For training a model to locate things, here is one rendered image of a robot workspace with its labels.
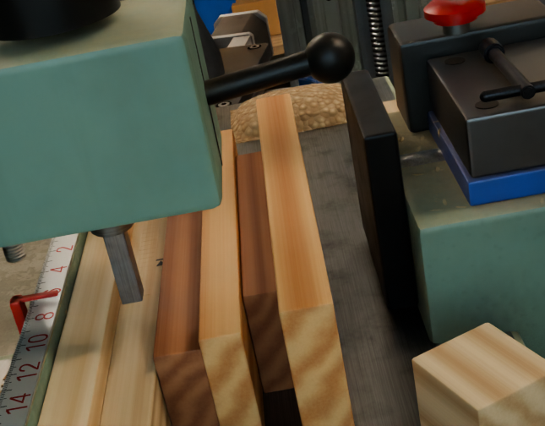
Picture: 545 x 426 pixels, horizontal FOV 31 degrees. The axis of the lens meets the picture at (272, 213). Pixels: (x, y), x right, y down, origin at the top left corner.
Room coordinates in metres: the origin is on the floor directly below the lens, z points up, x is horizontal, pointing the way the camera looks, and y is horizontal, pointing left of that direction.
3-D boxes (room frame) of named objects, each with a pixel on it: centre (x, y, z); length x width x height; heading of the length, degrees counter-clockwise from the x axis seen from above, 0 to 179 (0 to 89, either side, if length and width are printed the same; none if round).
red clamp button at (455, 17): (0.46, -0.11, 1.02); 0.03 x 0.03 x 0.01
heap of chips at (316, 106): (0.68, -0.03, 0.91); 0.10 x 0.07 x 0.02; 88
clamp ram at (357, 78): (0.43, -0.08, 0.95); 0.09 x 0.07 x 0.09; 178
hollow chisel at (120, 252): (0.37, 0.07, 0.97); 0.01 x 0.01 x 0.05; 88
